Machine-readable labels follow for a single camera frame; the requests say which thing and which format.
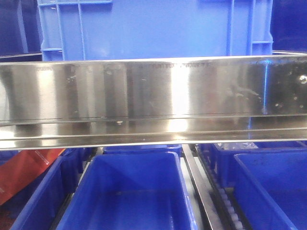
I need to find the blue rear right bin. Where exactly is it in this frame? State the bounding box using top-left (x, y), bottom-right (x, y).
top-left (197, 141), bottom-right (307, 188)

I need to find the red plastic bag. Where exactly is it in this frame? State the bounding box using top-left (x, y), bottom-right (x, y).
top-left (0, 148), bottom-right (65, 205)

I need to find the dark blue crate upper left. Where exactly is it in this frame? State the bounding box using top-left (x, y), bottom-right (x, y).
top-left (0, 0), bottom-right (40, 56)

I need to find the dark blue crate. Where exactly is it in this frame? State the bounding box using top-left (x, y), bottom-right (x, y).
top-left (0, 0), bottom-right (40, 56)
top-left (271, 0), bottom-right (307, 53)

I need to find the blue centre shelf bin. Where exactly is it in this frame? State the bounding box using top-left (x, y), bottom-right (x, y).
top-left (57, 152), bottom-right (197, 230)

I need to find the blue right shelf bin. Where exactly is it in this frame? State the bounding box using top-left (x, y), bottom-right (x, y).
top-left (234, 151), bottom-right (307, 230)

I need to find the blue left shelf bin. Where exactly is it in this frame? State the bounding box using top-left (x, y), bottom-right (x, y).
top-left (10, 148), bottom-right (84, 230)

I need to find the large blue crate upper shelf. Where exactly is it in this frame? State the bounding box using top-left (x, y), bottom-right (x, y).
top-left (37, 0), bottom-right (273, 61)

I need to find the dark blue crate upper right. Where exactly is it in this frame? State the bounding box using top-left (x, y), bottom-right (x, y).
top-left (271, 0), bottom-right (307, 53)

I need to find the blue rear centre bin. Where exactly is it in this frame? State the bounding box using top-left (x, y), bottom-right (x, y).
top-left (103, 144), bottom-right (182, 157)

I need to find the blue shelf bin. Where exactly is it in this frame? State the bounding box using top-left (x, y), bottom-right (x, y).
top-left (234, 151), bottom-right (307, 230)
top-left (10, 148), bottom-right (84, 230)
top-left (57, 152), bottom-right (197, 230)

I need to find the clear plastic bag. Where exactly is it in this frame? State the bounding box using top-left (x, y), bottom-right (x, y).
top-left (217, 142), bottom-right (259, 150)

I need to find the steel roller track rail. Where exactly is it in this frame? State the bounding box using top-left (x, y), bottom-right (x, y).
top-left (181, 144), bottom-right (252, 230)

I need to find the stainless steel shelf beam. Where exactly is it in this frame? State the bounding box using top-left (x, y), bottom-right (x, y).
top-left (0, 52), bottom-right (307, 150)

